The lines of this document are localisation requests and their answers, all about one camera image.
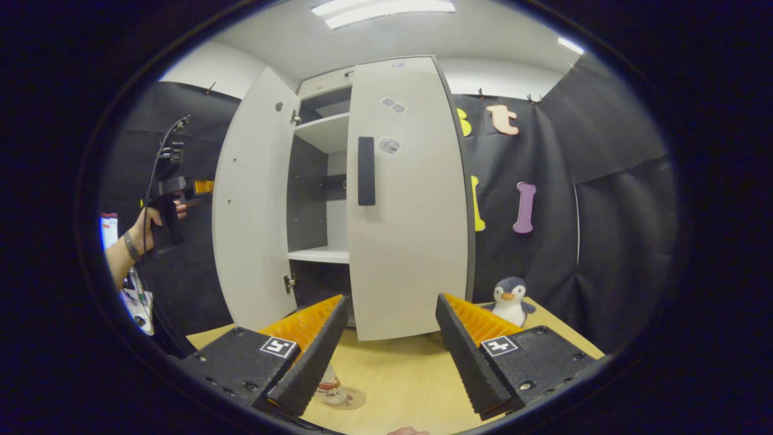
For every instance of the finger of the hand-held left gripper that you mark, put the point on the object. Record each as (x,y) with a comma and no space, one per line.
(204,186)

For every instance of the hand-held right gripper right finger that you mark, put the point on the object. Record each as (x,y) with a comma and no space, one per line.
(468,356)

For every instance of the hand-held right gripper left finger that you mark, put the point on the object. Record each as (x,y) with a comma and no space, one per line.
(311,356)

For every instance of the clear bottle with red label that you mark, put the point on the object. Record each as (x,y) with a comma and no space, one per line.
(332,389)

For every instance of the light grey cabinet door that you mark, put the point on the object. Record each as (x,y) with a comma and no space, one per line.
(416,241)
(253,205)

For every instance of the round brown coaster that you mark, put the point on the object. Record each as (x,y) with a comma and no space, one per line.
(356,399)

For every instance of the light grey cabinet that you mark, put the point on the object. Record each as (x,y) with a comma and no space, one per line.
(308,199)

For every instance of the penguin plush toy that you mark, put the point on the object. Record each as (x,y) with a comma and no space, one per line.
(510,302)

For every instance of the dark wristband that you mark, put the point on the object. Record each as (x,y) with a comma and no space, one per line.
(131,246)

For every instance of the computer screen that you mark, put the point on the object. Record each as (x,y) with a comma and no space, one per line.
(109,232)

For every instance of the black backdrop cloth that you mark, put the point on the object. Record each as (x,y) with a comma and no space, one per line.
(604,254)

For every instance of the long ceiling light panel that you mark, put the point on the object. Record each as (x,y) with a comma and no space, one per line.
(383,11)

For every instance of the small ceiling light panel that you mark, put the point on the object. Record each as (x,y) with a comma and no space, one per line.
(570,45)

